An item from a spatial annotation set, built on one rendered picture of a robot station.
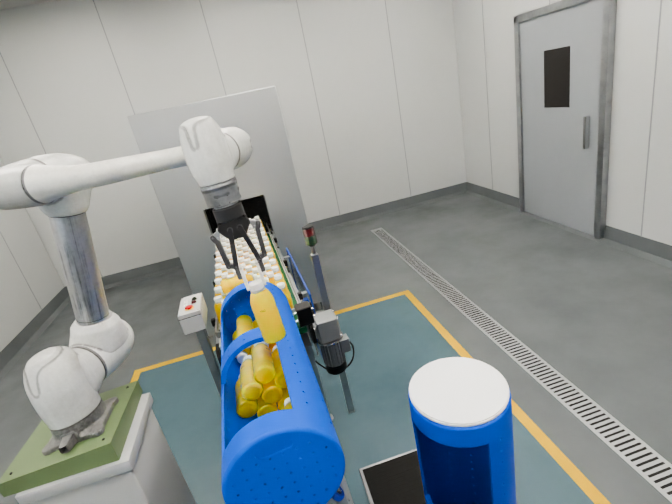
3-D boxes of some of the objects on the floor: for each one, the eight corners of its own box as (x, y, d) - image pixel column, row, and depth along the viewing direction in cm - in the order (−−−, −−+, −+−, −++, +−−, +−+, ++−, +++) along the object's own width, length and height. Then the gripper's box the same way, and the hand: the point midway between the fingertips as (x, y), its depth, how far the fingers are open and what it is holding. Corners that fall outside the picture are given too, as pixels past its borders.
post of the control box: (250, 474, 229) (192, 325, 192) (249, 469, 232) (192, 321, 196) (256, 472, 229) (200, 322, 193) (256, 466, 233) (201, 318, 197)
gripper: (191, 217, 97) (226, 302, 105) (259, 196, 100) (288, 280, 108) (194, 211, 104) (226, 291, 112) (256, 191, 107) (284, 271, 115)
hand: (252, 275), depth 109 cm, fingers closed on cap, 4 cm apart
